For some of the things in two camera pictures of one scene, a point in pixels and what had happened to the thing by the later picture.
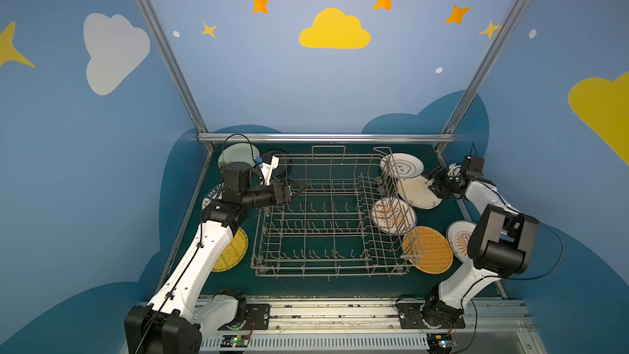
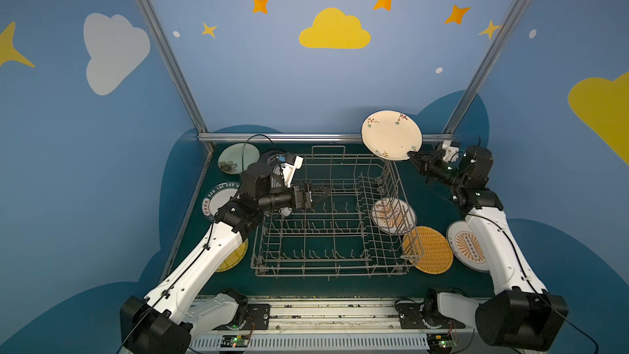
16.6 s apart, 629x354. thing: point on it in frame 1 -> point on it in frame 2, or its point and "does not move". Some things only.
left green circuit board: x=234 y=341 does not move
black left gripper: x=285 y=193 -> x=300 y=197
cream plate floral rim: x=416 y=192 -> x=391 y=134
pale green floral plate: x=239 y=152 does not move
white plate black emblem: x=401 y=165 -> x=285 y=211
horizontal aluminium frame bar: x=326 y=138 does not move
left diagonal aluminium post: x=165 y=50 does not move
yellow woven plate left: x=235 y=254 does not move
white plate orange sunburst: x=393 y=216 does not move
